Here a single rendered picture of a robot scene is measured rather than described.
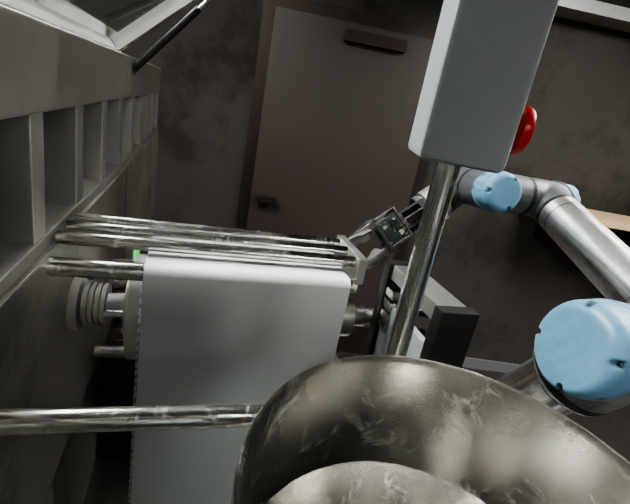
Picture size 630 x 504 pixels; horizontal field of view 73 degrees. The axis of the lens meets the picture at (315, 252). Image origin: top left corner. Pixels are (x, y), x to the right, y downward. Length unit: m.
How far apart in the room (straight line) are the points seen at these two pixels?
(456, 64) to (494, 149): 0.05
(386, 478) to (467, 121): 0.19
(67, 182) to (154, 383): 0.27
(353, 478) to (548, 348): 0.42
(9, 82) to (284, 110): 2.30
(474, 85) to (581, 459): 0.18
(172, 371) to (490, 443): 0.40
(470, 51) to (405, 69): 2.47
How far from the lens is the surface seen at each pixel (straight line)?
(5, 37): 0.41
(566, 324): 0.60
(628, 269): 0.78
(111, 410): 0.33
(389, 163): 2.73
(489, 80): 0.26
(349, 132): 2.67
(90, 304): 0.60
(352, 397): 0.20
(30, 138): 0.46
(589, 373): 0.58
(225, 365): 0.55
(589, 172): 3.33
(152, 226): 0.58
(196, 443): 0.62
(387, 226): 0.89
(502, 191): 0.85
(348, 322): 0.64
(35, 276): 0.48
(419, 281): 0.30
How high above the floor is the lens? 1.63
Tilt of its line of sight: 19 degrees down
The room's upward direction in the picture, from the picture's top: 11 degrees clockwise
